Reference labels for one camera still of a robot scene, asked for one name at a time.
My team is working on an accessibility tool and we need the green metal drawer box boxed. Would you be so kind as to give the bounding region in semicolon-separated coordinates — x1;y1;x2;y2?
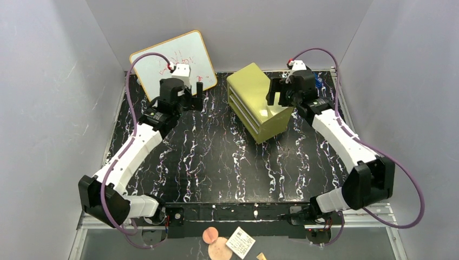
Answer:
227;63;293;144

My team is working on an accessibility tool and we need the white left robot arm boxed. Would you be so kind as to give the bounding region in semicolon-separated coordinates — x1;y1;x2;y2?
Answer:
78;78;203;234

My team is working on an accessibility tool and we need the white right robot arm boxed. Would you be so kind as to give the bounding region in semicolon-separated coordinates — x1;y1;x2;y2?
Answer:
266;69;395;221

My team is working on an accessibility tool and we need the blue object behind box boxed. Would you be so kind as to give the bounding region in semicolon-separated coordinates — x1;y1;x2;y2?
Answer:
313;73;323;89

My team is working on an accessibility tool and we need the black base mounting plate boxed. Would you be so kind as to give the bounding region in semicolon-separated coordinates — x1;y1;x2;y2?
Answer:
130;203;345;239

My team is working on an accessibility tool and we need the small pink round pad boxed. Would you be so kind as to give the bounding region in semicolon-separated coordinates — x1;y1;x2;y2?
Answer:
202;226;219;244

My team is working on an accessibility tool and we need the white printed paper card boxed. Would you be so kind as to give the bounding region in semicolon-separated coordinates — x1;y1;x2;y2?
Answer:
225;227;255;259

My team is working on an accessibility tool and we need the small tan wood piece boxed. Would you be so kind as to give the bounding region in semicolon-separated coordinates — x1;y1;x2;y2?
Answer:
257;253;267;260

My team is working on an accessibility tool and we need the large pink round pad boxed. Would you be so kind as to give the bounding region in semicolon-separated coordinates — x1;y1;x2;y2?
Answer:
208;237;233;260

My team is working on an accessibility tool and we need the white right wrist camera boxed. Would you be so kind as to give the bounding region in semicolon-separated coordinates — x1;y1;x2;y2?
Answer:
287;60;308;72

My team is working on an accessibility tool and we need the whiteboard with orange frame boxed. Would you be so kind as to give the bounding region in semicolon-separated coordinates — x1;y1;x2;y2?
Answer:
129;30;217;101

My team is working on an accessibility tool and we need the aluminium right side rail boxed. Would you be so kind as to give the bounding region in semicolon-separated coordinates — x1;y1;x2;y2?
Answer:
330;67;380;202

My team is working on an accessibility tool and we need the aluminium frame rail front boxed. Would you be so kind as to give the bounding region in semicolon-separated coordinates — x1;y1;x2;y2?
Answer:
77;202;397;229

